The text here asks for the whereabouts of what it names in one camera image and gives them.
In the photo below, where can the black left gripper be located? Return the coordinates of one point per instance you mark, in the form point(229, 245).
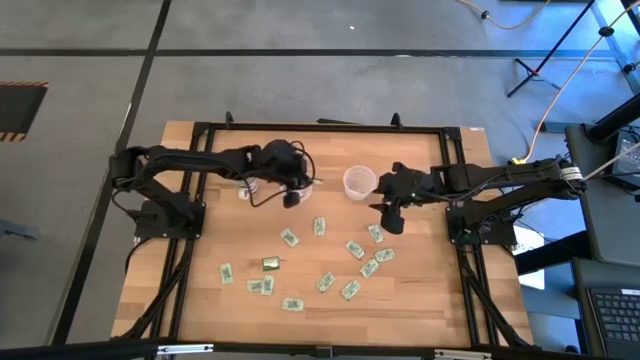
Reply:
point(285, 165)

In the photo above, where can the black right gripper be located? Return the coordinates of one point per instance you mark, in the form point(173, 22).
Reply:
point(405, 187)

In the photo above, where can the green printed tea packet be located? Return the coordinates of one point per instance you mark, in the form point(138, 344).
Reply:
point(384, 255)
point(255, 285)
point(293, 304)
point(351, 289)
point(289, 237)
point(369, 268)
point(268, 285)
point(375, 233)
point(319, 226)
point(355, 249)
point(325, 282)
point(226, 273)

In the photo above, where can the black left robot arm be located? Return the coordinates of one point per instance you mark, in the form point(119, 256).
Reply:
point(200, 160)

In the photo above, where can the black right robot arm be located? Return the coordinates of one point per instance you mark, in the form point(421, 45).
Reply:
point(500, 175)

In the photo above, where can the clear plastic cup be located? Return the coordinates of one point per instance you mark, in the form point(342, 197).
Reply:
point(306, 192)
point(357, 182)

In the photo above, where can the white mug with blue pattern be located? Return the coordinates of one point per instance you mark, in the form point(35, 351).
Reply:
point(248, 190)

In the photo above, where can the white paper sheet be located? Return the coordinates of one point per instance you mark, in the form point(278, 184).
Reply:
point(532, 242)

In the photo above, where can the black desk leg bar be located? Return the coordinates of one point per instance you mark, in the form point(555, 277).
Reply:
point(550, 255)

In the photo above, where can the grey desk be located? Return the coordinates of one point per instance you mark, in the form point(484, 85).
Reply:
point(600, 225)

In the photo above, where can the black tripod stand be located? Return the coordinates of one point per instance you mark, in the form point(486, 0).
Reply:
point(547, 52)

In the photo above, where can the black monitor pole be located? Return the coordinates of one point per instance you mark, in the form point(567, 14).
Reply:
point(615, 120)

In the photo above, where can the black electronics box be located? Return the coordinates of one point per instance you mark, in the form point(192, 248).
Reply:
point(627, 155)

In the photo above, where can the dark laptop with keyboard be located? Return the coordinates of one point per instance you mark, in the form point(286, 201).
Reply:
point(615, 320)

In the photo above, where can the black hazard-striped floor hatch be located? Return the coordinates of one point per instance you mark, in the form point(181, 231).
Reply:
point(20, 110)

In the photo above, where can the grey chair leg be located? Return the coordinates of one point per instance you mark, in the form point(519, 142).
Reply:
point(15, 232)

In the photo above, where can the black metal crossbeam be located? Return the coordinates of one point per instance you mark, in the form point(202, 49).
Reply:
point(75, 350)

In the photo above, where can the silver metal light stand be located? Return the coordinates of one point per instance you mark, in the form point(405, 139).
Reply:
point(617, 47)

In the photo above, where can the black aluminium table frame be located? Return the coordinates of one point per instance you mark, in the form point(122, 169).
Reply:
point(325, 127)

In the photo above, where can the silver metal bracket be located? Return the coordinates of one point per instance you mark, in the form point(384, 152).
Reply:
point(185, 349)
point(462, 355)

